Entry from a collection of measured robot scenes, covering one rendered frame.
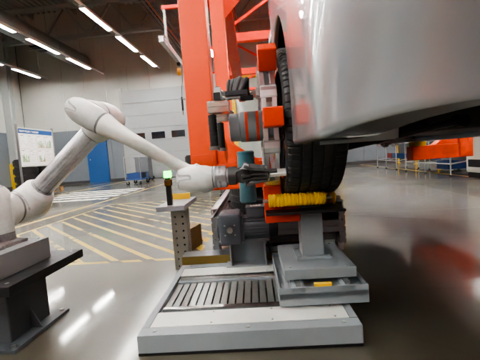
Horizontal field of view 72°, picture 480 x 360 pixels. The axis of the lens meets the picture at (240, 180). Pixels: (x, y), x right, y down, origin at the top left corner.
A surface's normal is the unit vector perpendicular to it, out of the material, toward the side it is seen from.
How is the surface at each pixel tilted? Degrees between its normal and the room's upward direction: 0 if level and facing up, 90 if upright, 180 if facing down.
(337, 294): 90
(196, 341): 90
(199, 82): 90
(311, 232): 90
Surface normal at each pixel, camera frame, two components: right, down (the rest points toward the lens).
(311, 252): -0.04, 0.07
